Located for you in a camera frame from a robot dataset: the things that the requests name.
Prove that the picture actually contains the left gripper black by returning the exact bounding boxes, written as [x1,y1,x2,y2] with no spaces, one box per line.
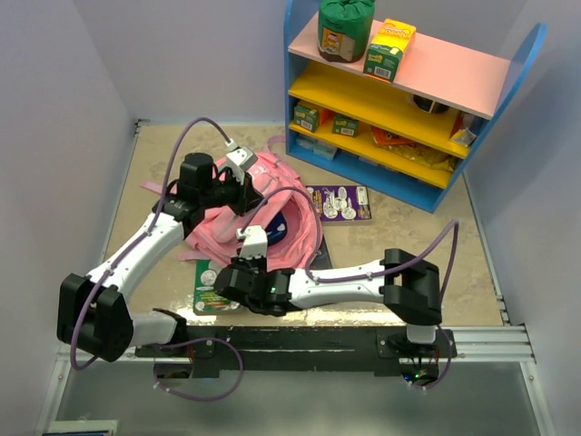
[201,166,266,217]

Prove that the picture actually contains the pink student backpack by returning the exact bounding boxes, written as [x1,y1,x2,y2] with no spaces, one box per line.
[139,134,324,273]

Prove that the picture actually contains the blue shark pencil case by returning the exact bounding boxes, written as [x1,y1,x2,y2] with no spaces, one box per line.
[265,213,287,246]

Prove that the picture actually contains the Tale of Two Cities book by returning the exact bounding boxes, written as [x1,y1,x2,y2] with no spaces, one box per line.
[310,237,333,270]

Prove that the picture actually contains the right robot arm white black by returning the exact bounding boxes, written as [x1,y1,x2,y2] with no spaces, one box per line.
[214,249,442,357]

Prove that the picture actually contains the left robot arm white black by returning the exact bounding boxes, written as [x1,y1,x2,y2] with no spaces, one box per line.
[57,147,262,370]

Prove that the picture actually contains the orange yellow snack bag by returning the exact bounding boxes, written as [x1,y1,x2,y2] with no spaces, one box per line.
[370,126,458,173]

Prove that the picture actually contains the green coin book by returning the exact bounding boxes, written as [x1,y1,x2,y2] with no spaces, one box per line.
[193,260,241,315]

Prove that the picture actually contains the purple comic book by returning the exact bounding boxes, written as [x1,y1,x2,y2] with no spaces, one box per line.
[306,184,372,223]

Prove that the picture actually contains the clear blue plastic boxes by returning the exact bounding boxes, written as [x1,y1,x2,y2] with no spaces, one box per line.
[296,134,338,161]

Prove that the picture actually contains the green small box left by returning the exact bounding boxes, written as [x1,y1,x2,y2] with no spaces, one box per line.
[293,100,321,133]

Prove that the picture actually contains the green small box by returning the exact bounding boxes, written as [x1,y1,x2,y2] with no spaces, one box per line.
[332,114,359,137]
[293,100,321,133]

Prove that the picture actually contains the green small box right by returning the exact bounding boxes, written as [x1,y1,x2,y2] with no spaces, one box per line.
[332,114,359,137]

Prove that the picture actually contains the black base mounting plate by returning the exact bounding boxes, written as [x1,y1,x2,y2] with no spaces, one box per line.
[134,324,459,379]

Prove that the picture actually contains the blue yellow pink shelf unit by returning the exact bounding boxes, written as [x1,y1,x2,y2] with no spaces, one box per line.
[283,1,547,213]

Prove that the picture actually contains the yellow green carton box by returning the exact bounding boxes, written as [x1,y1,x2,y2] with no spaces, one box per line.
[363,19,417,83]

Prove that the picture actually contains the green wrapped jar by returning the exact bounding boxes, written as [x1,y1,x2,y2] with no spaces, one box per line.
[318,0,375,63]

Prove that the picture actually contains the black bowl on shelf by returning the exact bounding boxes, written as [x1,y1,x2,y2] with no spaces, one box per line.
[412,94,449,114]

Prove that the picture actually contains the small packet on shelf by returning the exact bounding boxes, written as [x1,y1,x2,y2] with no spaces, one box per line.
[449,113,482,147]

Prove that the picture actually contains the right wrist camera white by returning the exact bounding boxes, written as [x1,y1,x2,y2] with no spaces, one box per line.
[237,225,268,260]

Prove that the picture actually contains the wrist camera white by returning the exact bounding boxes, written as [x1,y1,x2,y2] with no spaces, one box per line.
[237,225,268,260]
[225,146,258,173]

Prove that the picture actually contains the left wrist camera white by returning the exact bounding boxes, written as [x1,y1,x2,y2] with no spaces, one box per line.
[225,146,258,173]

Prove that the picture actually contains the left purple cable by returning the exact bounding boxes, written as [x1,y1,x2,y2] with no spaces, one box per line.
[70,117,246,401]

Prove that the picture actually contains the aluminium frame rail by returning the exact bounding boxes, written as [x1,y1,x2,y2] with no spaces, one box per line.
[56,324,537,363]

